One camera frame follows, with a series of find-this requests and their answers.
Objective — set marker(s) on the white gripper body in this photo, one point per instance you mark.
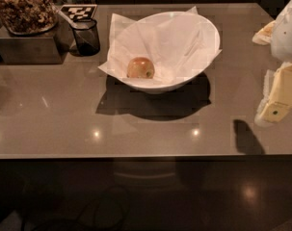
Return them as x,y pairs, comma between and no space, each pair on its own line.
286,38

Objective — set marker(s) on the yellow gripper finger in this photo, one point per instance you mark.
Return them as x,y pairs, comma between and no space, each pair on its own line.
277,96
264,35

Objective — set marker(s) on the red yellow apple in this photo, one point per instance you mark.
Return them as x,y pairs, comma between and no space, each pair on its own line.
140,67

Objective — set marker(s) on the white bowl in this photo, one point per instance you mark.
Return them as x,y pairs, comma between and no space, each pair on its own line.
171,81

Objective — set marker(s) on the white paper liner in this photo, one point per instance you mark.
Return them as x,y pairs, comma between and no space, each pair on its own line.
164,42

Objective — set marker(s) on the black mesh cup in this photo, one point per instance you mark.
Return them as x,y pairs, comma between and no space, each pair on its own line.
86,36

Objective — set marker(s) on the black white marker tag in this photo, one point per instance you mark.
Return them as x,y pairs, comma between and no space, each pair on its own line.
78,12

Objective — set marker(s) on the dark metal box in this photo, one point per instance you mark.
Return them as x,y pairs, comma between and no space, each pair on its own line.
47,48

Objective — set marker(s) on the clear jar of snacks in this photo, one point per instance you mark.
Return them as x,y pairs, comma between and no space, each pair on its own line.
28,17

